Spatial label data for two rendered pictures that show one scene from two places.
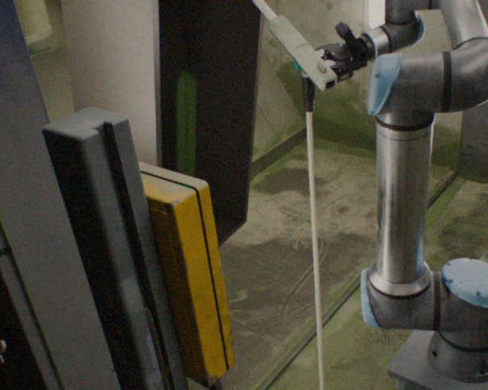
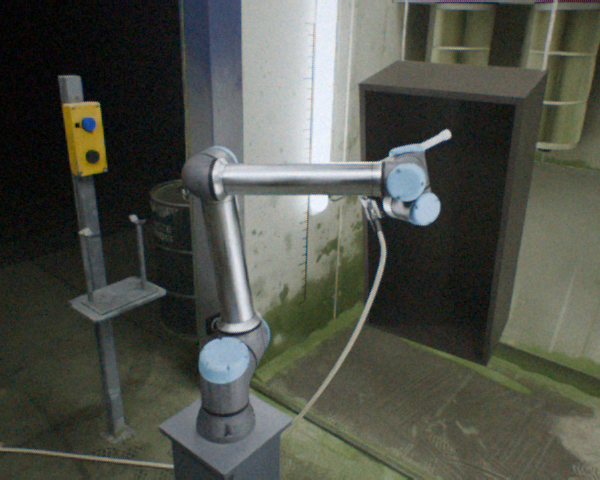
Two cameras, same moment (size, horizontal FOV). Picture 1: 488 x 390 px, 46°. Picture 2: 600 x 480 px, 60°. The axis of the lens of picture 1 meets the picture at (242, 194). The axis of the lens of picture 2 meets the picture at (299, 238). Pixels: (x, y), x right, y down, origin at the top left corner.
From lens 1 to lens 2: 2.24 m
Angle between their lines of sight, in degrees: 77
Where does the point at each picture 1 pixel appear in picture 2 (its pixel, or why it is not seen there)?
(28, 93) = (207, 101)
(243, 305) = (452, 430)
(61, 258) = not seen: hidden behind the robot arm
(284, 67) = not seen: outside the picture
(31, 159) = (203, 128)
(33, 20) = (543, 131)
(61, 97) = (573, 211)
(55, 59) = not seen: outside the picture
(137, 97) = not seen: hidden behind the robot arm
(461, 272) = (228, 346)
